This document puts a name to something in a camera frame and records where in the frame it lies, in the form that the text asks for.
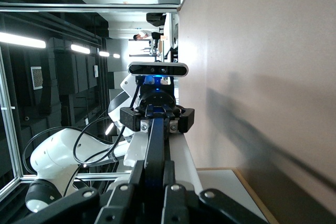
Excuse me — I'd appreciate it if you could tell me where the brown table cover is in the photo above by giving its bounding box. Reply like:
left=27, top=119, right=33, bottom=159
left=177, top=0, right=336, bottom=224

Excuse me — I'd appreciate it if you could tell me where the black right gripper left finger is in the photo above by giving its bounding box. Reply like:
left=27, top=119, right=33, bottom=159
left=15, top=159, right=146, bottom=224

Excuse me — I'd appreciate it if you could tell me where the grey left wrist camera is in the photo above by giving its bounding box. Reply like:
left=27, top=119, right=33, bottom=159
left=127, top=61, right=189, bottom=78

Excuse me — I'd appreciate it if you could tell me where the black office chair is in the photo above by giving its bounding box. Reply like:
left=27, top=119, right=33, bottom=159
left=146, top=12, right=167, bottom=27

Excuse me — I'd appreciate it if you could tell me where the wooden drawer cabinet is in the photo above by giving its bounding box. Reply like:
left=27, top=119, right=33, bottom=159
left=196, top=167, right=279, bottom=224

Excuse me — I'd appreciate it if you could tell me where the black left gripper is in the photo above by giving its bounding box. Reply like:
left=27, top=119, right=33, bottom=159
left=120, top=90, right=195, bottom=133

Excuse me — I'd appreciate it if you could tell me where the aluminium enclosure beam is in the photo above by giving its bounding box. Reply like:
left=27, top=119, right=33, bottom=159
left=0, top=2, right=181, bottom=14

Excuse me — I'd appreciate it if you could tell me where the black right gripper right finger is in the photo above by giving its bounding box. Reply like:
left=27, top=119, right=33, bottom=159
left=161, top=161, right=268, bottom=224

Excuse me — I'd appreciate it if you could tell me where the white vent grille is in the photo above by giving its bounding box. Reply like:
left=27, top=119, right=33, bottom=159
left=30, top=66, right=44, bottom=90

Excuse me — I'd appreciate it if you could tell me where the person in white shirt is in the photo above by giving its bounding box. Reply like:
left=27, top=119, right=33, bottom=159
left=132, top=29, right=162, bottom=42

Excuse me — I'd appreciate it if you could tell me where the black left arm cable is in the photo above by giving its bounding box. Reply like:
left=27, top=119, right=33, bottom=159
left=22, top=82, right=141, bottom=175

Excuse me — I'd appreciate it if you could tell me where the aluminium enclosure post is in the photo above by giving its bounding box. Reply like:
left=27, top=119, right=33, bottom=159
left=0, top=45, right=25, bottom=198

